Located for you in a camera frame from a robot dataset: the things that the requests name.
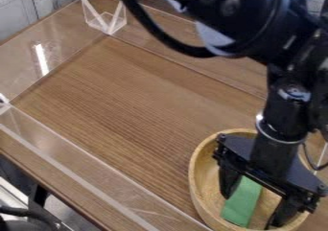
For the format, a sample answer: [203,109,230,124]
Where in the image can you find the clear acrylic front wall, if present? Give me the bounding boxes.
[0,94,211,231]

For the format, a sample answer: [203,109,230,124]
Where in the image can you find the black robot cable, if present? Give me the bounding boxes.
[111,0,223,58]

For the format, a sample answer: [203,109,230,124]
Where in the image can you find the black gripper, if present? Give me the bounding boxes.
[213,132,328,230]

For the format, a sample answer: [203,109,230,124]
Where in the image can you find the black metal table leg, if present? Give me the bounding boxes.
[28,184,73,231]

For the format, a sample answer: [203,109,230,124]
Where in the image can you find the green rectangular block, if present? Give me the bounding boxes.
[221,176,262,228]

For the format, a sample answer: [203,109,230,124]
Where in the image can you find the clear acrylic corner bracket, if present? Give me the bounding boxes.
[80,0,127,35]

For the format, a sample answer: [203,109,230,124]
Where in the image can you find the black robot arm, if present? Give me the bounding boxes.
[171,0,328,227]

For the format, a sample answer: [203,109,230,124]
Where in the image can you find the brown wooden bowl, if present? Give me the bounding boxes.
[188,128,309,231]

